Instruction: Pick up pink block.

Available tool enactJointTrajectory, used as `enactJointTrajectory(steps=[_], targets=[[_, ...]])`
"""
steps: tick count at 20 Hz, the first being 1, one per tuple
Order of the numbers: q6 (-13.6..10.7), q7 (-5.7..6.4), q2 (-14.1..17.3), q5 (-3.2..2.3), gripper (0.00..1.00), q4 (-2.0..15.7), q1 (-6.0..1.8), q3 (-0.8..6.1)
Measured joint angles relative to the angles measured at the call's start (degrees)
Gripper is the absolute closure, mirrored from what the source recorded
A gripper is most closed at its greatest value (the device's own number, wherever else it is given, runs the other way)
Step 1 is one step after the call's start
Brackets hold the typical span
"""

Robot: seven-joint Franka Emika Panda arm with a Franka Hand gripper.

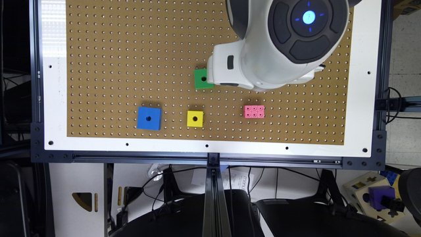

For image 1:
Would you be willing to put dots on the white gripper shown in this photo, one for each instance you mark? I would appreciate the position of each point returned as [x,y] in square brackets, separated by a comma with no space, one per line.
[223,66]

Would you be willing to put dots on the pink lego block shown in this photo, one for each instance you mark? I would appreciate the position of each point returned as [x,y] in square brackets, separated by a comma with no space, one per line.
[253,111]

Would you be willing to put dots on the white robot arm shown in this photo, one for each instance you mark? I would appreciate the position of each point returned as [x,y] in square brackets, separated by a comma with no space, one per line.
[280,42]

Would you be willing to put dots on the purple block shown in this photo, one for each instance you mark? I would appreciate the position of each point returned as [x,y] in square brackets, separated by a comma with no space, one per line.
[376,195]

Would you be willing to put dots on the green cube with hole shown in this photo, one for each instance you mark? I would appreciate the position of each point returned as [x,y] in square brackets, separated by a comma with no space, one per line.
[200,79]

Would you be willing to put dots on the yellow cube with hole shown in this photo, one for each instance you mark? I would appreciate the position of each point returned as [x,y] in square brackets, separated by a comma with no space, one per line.
[195,118]

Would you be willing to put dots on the blue cube with hole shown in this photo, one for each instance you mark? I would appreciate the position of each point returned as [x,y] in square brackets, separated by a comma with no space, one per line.
[149,118]

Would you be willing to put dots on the brown pegboard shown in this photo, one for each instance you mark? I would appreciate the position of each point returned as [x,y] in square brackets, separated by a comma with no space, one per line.
[122,55]

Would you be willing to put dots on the white paper manual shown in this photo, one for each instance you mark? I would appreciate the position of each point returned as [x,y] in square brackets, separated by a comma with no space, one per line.
[230,178]

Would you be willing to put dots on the black chair left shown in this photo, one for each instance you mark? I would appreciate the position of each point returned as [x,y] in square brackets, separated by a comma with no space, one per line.
[186,219]

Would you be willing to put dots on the black chair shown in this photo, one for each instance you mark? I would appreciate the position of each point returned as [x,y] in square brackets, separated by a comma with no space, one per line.
[186,219]
[297,218]

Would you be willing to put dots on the black chair right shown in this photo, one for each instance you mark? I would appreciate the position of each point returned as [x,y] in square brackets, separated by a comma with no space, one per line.
[297,218]

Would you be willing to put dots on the beige shape sorter box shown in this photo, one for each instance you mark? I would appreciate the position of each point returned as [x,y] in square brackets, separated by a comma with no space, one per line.
[357,190]

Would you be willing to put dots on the white cabinet panel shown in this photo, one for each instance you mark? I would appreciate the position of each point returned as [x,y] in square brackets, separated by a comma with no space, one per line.
[79,199]

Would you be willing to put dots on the dark aluminium table frame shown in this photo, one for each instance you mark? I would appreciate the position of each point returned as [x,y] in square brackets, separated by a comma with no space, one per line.
[364,148]

